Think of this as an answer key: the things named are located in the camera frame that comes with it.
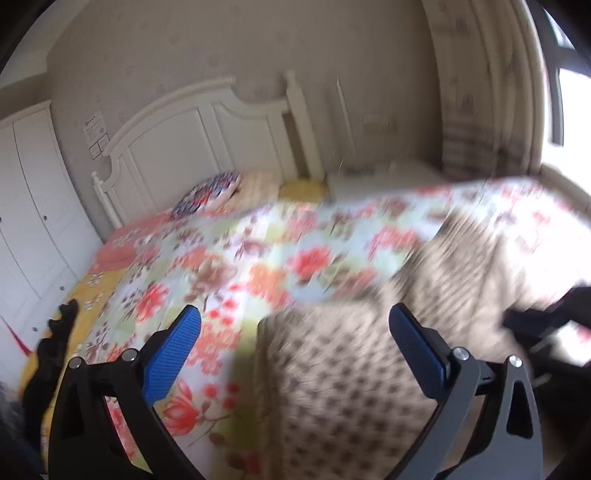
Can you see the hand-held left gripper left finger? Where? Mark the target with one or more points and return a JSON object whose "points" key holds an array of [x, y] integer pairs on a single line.
{"points": [[173, 350]]}

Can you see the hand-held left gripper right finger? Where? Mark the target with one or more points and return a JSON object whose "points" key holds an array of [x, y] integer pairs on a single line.
{"points": [[415, 350]]}

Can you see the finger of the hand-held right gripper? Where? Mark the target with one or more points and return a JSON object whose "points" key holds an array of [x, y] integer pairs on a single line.
{"points": [[542, 345], [531, 321]]}

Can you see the beige quilted blanket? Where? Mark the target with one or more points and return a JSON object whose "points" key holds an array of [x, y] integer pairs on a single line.
{"points": [[332, 378]]}

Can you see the yellow bed sheet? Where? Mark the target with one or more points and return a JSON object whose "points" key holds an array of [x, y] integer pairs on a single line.
{"points": [[92, 300]]}

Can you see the black cloth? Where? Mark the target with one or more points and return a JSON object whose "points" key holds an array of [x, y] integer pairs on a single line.
{"points": [[51, 355]]}

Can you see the floral bed quilt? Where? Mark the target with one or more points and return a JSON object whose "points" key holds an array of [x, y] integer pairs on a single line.
{"points": [[258, 258]]}

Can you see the blue red patterned pillow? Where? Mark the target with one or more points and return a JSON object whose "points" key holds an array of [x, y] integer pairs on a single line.
{"points": [[205, 194]]}

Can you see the white nightstand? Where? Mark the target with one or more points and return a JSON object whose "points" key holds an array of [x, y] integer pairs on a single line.
{"points": [[383, 184]]}

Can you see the white wardrobe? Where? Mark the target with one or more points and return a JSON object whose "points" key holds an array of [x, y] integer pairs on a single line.
{"points": [[34, 230]]}

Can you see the beige pillow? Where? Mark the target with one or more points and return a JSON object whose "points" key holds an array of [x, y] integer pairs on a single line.
{"points": [[256, 187]]}

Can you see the window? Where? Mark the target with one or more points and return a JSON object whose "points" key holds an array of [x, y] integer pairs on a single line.
{"points": [[575, 106]]}

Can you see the yellow pillow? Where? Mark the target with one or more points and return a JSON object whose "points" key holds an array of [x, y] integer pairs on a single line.
{"points": [[302, 189]]}

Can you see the white wooden headboard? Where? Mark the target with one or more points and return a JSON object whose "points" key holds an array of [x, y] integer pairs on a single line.
{"points": [[184, 138]]}

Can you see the striped beige curtain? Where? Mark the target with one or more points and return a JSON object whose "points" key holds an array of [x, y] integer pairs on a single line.
{"points": [[485, 92]]}

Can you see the paper wall notice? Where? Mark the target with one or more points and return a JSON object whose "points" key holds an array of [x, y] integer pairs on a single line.
{"points": [[95, 134]]}

